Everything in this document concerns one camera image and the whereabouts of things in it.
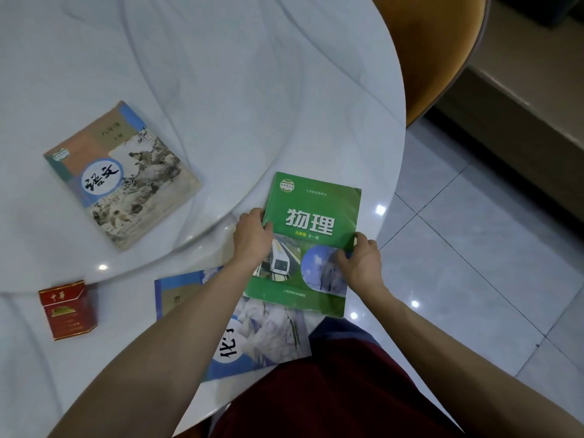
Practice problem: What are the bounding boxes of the person's left hand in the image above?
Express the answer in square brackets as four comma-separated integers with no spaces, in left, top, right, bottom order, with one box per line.
[232,207,275,268]

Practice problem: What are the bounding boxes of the person's right hand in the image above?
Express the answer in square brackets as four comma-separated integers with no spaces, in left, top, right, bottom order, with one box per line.
[335,232,385,300]

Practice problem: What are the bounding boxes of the green textbook with train picture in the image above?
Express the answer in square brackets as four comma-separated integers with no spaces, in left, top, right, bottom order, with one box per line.
[243,172,362,319]

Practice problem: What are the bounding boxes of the person's right forearm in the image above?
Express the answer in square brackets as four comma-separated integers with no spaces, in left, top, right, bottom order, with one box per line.
[360,283,584,438]

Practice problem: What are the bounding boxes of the person's left forearm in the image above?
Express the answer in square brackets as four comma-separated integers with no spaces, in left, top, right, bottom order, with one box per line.
[48,256,264,438]

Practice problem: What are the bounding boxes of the blue-grey shirt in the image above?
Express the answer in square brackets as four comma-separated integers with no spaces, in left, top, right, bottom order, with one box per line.
[309,316,381,348]

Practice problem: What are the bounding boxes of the blue textbook with snowy picture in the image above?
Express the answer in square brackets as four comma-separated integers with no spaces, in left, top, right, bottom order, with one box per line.
[154,266,313,383]

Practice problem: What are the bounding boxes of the dark red shorts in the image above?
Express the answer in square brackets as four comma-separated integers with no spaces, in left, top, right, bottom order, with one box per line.
[214,335,462,438]

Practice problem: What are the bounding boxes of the worn textbook with painted cover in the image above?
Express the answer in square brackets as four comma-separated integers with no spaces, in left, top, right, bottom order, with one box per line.
[43,101,203,251]

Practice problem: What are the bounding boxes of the round marble turntable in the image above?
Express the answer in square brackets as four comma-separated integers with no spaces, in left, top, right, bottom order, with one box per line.
[0,0,339,295]

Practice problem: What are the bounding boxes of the red cigarette box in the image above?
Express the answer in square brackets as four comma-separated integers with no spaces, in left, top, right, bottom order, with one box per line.
[38,280,98,341]

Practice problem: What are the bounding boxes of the orange chair with dark rim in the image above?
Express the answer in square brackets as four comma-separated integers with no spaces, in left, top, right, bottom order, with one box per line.
[369,0,492,128]

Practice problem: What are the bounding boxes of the beige raised stone step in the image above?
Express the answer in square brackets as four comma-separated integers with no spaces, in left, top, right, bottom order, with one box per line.
[433,0,584,224]

